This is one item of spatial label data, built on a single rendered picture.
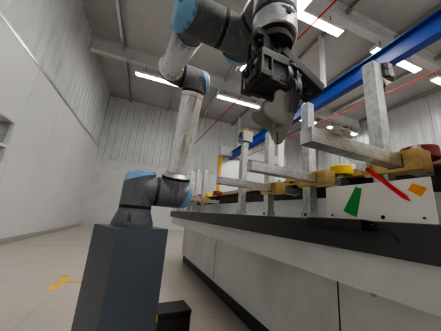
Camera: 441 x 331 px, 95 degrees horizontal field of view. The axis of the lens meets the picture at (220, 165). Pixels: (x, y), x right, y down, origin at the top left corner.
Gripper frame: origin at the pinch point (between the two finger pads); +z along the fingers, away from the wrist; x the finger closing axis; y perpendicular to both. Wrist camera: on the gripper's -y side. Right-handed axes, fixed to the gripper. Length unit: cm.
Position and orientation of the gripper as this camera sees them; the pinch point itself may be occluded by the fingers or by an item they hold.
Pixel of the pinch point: (281, 138)
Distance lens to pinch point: 38.5
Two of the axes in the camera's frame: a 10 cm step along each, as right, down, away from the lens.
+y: -9.1, -1.7, -3.7
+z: -0.8, 9.7, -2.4
